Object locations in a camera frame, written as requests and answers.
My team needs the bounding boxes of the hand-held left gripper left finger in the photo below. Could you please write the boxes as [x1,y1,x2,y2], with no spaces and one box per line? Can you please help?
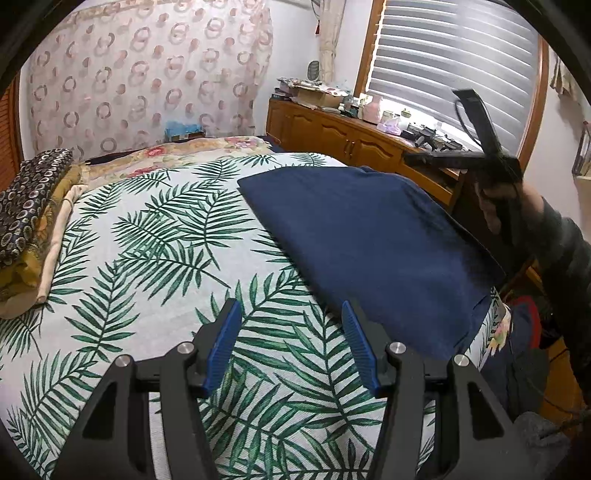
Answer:
[51,298,243,480]

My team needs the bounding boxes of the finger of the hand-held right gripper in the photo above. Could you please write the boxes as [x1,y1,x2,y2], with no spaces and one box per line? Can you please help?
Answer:
[402,151,484,169]

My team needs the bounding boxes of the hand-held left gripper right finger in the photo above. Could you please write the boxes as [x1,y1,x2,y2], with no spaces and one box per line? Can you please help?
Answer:
[341,300,539,480]

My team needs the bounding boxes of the navy t-shirt with orange print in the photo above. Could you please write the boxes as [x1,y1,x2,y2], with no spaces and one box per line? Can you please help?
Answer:
[237,165,507,361]

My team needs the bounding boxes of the person's right hand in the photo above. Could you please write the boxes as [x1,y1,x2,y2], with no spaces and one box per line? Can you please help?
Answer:
[476,181,503,236]

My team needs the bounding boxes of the pile of black devices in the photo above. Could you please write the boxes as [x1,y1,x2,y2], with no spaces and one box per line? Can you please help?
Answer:
[401,122,462,153]

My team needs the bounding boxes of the pink container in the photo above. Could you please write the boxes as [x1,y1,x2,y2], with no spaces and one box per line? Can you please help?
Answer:
[362,97,384,124]

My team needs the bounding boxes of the white window blind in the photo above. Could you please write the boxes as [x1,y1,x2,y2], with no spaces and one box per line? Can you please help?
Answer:
[367,0,543,153]

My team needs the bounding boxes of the wooden cabinet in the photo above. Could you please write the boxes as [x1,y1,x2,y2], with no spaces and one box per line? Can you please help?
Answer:
[265,97,467,208]

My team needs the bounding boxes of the cardboard box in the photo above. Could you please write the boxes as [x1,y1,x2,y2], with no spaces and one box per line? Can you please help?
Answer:
[295,88,345,110]

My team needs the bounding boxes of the leaf print bed sheet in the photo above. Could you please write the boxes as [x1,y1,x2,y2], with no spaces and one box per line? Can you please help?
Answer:
[0,151,513,480]

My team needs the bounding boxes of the dark blue cloth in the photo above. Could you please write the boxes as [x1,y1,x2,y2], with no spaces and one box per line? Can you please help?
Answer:
[480,300,551,416]

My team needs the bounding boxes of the red cloth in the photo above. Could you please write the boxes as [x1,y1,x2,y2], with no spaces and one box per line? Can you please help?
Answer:
[510,295,544,352]

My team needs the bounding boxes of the beige tied curtain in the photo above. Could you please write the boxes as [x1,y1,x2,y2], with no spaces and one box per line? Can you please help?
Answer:
[318,0,345,84]

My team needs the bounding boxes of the floral blanket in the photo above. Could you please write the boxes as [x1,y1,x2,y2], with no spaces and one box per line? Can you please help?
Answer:
[83,136,278,185]

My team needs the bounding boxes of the beige folded cloth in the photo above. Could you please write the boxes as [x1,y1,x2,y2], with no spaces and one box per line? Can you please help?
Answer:
[34,182,88,305]

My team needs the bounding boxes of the grey cloth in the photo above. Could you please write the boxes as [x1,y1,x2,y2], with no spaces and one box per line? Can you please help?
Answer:
[515,411,583,480]

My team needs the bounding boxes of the yellow folded cloth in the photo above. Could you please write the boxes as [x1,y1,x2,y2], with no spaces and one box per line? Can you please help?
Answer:
[0,164,84,319]

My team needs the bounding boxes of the blue box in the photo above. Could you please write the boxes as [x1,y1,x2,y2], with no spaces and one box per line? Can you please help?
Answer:
[164,121,206,143]

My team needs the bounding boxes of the wooden louvered wardrobe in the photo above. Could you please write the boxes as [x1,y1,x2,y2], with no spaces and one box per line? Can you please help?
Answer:
[0,78,24,185]

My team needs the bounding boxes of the dark ring patterned folded cloth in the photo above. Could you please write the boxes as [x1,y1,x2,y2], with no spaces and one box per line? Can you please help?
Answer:
[0,148,75,268]

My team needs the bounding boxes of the ring pattern curtain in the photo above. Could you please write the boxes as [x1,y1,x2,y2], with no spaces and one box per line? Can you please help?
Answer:
[21,0,275,162]

